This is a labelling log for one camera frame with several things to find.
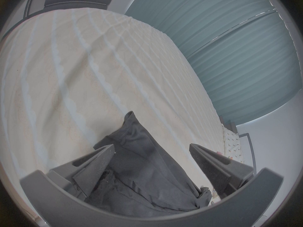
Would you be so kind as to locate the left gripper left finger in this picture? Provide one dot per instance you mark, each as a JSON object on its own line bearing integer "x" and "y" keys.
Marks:
{"x": 92, "y": 169}

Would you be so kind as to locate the grey white bedside table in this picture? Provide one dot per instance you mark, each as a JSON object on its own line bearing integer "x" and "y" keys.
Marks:
{"x": 228, "y": 125}

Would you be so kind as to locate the black T-shirt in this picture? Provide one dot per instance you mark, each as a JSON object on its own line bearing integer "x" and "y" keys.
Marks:
{"x": 146, "y": 174}

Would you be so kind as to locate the white printed pillow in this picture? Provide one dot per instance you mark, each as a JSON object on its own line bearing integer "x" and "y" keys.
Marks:
{"x": 233, "y": 143}

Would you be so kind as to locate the blue-green curtain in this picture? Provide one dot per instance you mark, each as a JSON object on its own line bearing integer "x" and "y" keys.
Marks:
{"x": 236, "y": 55}

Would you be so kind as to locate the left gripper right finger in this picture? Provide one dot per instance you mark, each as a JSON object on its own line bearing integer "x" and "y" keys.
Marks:
{"x": 213, "y": 169}

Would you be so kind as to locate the bed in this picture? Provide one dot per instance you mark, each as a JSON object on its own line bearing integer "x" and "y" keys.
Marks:
{"x": 71, "y": 79}

